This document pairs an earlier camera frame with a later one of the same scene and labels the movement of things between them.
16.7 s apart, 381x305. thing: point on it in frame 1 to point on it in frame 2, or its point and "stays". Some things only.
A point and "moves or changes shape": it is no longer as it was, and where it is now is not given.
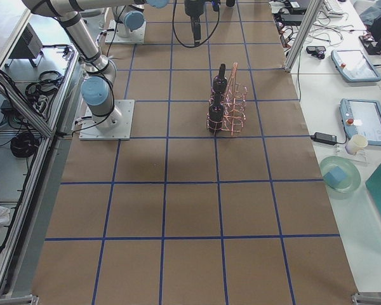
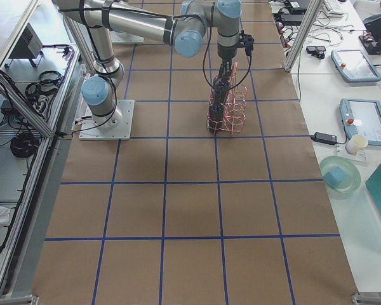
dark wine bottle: [230, 3] moves or changes shape
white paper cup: [357, 143] stays
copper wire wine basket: [227, 112] stays
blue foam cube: [334, 177] stays
